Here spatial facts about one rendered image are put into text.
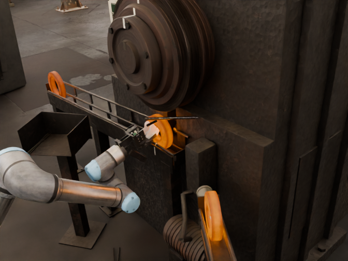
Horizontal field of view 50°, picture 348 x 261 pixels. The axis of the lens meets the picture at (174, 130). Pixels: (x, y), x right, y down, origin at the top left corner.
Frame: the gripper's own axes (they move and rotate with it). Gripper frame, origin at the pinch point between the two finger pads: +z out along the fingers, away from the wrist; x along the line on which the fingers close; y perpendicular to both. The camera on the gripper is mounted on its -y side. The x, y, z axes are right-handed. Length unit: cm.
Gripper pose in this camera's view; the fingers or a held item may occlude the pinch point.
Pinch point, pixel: (158, 128)
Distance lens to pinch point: 159.7
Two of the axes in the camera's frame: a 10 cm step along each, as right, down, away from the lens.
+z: 7.3, -5.6, 4.0
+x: -6.4, -3.5, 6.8
